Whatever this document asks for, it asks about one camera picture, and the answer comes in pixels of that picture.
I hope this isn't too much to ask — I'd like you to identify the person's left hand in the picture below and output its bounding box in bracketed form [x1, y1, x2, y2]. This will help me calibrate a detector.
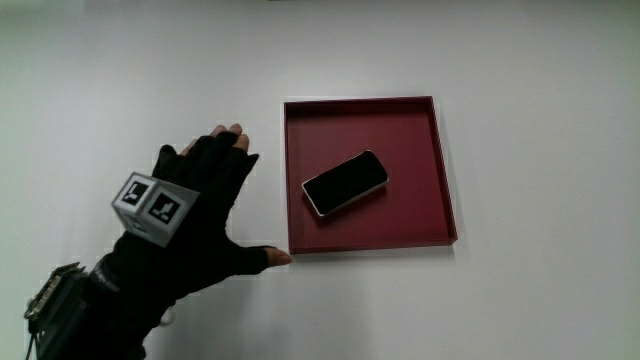
[94, 123, 294, 314]

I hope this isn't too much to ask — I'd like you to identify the black smartphone with silver edge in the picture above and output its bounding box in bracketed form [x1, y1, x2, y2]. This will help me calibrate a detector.
[301, 149, 390, 219]

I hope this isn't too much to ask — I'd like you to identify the person's left forearm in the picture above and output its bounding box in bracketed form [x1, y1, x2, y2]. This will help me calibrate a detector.
[29, 257, 174, 360]

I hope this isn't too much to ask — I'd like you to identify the wrist-mounted circuit board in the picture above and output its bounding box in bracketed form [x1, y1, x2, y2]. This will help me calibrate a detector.
[23, 261, 87, 322]

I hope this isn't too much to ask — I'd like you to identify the red square tray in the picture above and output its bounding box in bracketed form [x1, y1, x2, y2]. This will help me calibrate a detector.
[283, 95, 459, 255]

